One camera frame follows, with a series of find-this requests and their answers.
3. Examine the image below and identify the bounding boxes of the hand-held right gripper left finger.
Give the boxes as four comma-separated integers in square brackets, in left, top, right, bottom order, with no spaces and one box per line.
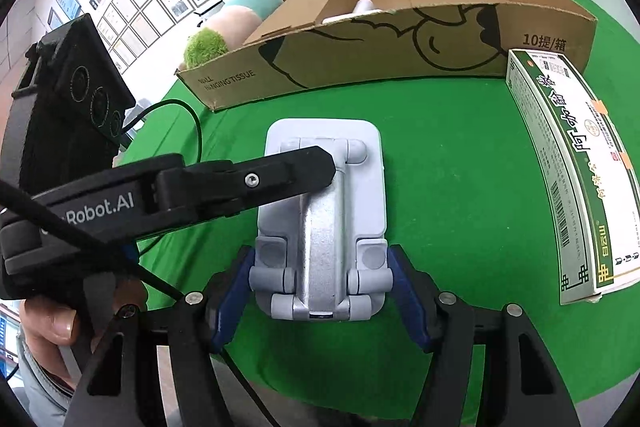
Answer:
[62,245,257,427]

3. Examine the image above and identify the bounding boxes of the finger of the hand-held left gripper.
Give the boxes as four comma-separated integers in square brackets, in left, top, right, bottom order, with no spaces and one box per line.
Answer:
[150,146,337,228]

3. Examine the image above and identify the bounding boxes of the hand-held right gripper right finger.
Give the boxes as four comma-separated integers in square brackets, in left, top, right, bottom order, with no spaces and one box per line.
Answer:
[387,244,581,427]

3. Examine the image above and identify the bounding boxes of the white folding phone stand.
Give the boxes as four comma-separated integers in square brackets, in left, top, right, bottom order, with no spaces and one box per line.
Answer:
[248,118,393,322]

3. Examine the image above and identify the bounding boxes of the large cardboard box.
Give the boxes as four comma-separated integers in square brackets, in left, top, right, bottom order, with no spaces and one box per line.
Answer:
[176,0,598,112]

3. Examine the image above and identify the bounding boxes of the white rounded plastic item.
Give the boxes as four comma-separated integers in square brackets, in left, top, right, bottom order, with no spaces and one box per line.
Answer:
[322,0,396,25]

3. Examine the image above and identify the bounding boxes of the person's left forearm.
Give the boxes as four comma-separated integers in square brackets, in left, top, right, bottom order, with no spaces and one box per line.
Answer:
[12,332,76,427]

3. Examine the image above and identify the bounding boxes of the person's left hand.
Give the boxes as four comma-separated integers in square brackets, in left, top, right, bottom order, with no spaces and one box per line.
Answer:
[20,296,82,388]

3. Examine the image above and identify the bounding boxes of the green tablecloth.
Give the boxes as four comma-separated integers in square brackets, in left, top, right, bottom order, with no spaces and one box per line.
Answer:
[135,0,640,420]

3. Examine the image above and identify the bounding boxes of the green haired plush toy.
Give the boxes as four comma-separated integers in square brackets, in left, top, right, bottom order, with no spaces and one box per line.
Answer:
[183,0,283,68]

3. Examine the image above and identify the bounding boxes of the green and white medicine box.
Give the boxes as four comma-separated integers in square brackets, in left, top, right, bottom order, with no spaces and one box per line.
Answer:
[505,48,640,306]

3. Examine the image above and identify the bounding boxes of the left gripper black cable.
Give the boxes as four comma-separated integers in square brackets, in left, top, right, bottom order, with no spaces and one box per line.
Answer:
[115,99,203,258]

